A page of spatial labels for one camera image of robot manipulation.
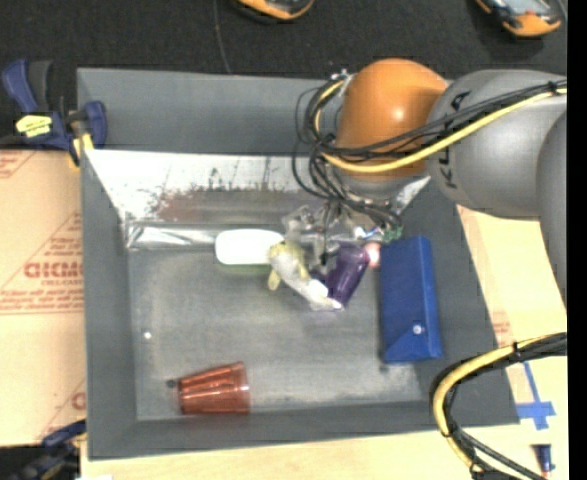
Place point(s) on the brown cardboard board, red print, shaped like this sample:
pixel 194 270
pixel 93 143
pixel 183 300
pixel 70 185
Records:
pixel 33 228

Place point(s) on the white and yellow soft toy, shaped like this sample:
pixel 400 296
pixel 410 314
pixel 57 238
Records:
pixel 298 275

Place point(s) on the red-brown clear plastic cup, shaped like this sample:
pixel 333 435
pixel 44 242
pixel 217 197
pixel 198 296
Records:
pixel 215 390

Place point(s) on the grey metal bin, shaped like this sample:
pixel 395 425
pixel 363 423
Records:
pixel 253 338

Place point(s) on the white and green sponge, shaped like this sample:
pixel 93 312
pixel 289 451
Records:
pixel 243 248

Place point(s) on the purple plastic cup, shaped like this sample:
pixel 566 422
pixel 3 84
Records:
pixel 348 275

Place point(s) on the blue triangular box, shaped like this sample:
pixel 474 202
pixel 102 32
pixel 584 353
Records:
pixel 409 293

